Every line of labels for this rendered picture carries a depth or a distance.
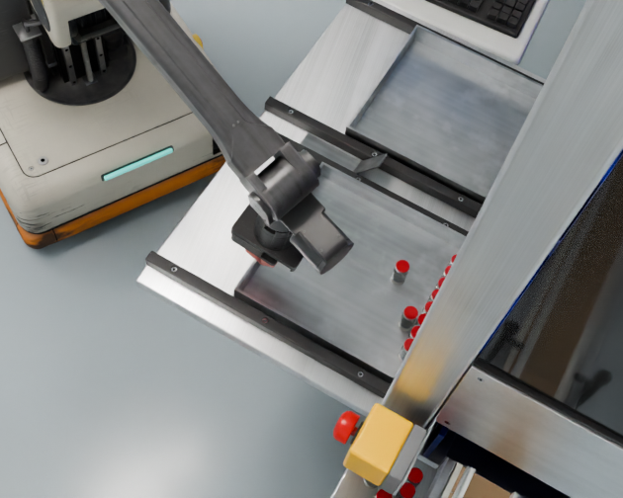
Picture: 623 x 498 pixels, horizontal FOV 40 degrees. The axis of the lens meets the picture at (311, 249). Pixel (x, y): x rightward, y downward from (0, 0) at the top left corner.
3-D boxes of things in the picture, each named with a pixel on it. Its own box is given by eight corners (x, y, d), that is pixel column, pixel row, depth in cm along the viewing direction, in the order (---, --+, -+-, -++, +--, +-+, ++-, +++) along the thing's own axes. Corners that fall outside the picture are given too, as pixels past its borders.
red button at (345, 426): (369, 428, 110) (374, 418, 106) (354, 455, 108) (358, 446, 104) (342, 413, 110) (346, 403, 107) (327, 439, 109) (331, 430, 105)
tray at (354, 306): (512, 275, 133) (519, 264, 130) (440, 415, 121) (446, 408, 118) (319, 173, 139) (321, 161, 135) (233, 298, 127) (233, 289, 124)
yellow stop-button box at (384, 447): (416, 446, 111) (428, 430, 104) (392, 495, 108) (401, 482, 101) (365, 416, 112) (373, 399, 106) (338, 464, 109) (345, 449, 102)
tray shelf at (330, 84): (594, 111, 152) (598, 104, 151) (422, 449, 121) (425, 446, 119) (355, -5, 160) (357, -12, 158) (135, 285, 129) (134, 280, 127)
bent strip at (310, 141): (382, 174, 140) (389, 153, 134) (373, 187, 138) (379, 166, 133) (307, 133, 142) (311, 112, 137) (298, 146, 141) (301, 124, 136)
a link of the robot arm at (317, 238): (301, 143, 102) (246, 191, 100) (368, 213, 99) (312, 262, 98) (304, 177, 113) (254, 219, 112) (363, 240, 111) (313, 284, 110)
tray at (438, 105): (588, 124, 148) (596, 111, 145) (532, 235, 137) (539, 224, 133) (412, 38, 154) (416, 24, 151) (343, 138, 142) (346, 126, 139)
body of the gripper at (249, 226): (292, 275, 116) (302, 252, 110) (228, 234, 117) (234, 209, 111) (315, 239, 119) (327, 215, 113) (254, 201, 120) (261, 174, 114)
